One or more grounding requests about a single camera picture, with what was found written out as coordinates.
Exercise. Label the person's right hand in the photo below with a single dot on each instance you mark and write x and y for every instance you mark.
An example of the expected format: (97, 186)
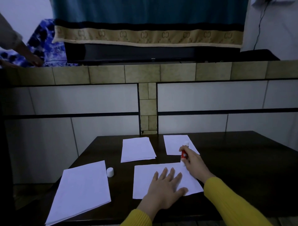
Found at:
(196, 164)

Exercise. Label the person's left hand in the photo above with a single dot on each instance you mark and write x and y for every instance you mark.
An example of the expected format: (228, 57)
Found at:
(161, 191)

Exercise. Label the person's right fingers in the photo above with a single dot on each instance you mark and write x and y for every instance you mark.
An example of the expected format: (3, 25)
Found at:
(189, 154)

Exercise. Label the person's left middle finger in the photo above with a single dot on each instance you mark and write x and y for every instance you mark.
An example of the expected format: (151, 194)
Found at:
(171, 173)

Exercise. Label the person's left little finger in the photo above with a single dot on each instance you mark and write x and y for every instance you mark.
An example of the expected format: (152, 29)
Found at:
(155, 176)

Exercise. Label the person's left thumb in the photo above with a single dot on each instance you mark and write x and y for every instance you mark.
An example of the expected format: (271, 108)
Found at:
(182, 191)

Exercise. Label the red and white glue stick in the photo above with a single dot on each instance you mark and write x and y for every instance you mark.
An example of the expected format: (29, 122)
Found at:
(184, 155)

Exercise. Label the person's left forearm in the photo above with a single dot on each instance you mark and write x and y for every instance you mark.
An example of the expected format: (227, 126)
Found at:
(139, 216)

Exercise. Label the person's right forearm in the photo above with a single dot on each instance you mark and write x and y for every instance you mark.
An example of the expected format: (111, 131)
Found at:
(230, 204)

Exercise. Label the another person's forearm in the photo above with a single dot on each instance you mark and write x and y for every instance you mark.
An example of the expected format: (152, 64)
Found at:
(10, 35)

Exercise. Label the small white paper sheet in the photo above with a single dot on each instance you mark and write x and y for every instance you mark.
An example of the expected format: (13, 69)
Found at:
(173, 144)

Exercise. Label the small white paper stack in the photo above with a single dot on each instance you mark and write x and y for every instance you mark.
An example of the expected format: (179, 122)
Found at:
(137, 149)

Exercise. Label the white glue stick cap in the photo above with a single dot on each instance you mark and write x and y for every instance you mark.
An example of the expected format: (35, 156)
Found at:
(110, 172)

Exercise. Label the large white paper stack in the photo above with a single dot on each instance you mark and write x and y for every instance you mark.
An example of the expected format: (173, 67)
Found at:
(81, 188)

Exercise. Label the tiled counter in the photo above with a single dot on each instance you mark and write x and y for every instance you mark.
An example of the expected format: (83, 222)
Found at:
(149, 74)

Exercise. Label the black television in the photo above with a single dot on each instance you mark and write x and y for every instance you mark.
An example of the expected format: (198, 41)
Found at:
(139, 53)

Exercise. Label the black flat box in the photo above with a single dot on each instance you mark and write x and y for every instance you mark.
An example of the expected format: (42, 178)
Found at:
(258, 55)

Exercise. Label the teal cloth with beige border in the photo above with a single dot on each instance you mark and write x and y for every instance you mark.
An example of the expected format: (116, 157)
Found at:
(149, 21)

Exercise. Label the blue white patterned cloth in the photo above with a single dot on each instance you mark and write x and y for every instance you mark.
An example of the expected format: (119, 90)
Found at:
(50, 44)

